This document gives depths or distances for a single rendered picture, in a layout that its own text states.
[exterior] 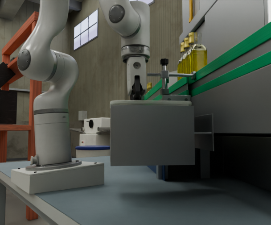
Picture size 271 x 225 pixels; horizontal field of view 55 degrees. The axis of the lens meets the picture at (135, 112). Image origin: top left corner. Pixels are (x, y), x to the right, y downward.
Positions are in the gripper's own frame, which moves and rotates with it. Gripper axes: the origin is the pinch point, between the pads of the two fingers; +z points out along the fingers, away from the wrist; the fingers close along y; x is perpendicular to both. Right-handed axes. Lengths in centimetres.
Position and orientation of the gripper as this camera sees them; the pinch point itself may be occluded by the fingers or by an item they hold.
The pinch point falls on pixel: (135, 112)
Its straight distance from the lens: 74.6
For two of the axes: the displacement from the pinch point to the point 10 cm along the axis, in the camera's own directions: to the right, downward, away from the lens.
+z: 0.0, 10.0, -0.7
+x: -10.0, -0.1, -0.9
